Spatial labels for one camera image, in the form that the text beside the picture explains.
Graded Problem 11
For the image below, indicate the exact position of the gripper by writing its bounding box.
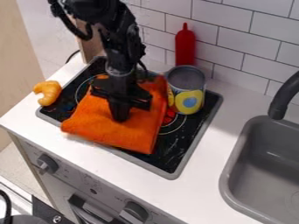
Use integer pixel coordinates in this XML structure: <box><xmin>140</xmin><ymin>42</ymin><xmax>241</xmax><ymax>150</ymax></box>
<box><xmin>89</xmin><ymin>69</ymin><xmax>155</xmax><ymax>123</ymax></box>

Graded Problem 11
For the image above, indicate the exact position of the orange cloth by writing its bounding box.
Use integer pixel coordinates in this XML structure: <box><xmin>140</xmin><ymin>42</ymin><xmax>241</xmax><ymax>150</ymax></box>
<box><xmin>59</xmin><ymin>73</ymin><xmax>170</xmax><ymax>156</ymax></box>

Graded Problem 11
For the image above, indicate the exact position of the wooden board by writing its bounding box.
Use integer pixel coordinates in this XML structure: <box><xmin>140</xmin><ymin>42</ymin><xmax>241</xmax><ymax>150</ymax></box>
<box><xmin>73</xmin><ymin>17</ymin><xmax>108</xmax><ymax>64</ymax></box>

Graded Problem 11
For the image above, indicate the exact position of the toy stove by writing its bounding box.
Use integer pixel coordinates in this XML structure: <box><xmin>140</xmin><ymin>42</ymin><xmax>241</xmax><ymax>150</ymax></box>
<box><xmin>35</xmin><ymin>55</ymin><xmax>225</xmax><ymax>180</ymax></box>

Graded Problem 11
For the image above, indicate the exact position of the silver can with yellow label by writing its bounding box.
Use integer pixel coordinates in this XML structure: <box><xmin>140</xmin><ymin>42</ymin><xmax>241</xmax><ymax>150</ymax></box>
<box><xmin>164</xmin><ymin>65</ymin><xmax>207</xmax><ymax>116</ymax></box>

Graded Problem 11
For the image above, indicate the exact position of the yellow toy croissant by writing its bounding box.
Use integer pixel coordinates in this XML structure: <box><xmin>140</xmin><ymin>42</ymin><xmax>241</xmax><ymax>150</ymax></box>
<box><xmin>31</xmin><ymin>80</ymin><xmax>64</xmax><ymax>107</ymax></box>

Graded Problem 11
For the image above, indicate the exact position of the red bottle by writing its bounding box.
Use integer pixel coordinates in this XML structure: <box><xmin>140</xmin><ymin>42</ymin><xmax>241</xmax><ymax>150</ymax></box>
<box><xmin>174</xmin><ymin>22</ymin><xmax>198</xmax><ymax>67</ymax></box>

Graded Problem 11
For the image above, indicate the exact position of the toy sink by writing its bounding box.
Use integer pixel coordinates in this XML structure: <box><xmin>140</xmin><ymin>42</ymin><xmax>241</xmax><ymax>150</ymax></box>
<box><xmin>218</xmin><ymin>115</ymin><xmax>299</xmax><ymax>224</ymax></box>

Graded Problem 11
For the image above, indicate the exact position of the tap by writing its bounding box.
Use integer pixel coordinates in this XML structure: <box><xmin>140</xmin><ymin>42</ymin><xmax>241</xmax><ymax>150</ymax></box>
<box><xmin>267</xmin><ymin>70</ymin><xmax>299</xmax><ymax>121</ymax></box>

